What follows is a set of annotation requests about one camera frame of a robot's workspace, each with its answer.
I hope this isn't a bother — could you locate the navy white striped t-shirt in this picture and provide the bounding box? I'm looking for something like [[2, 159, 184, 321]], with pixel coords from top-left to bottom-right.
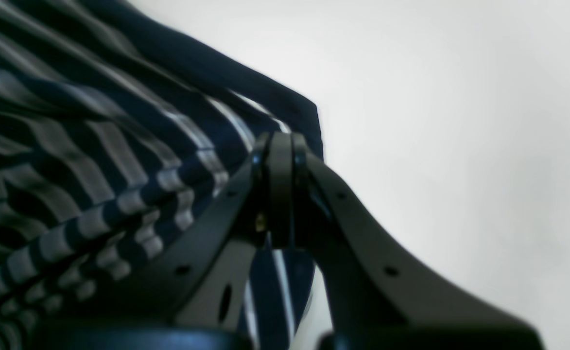
[[0, 0, 323, 350]]

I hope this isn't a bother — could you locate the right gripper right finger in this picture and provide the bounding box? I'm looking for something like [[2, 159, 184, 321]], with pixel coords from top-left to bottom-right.
[[292, 134, 533, 336]]

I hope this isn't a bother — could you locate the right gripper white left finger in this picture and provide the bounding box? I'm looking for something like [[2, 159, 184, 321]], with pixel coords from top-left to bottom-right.
[[86, 134, 270, 332]]

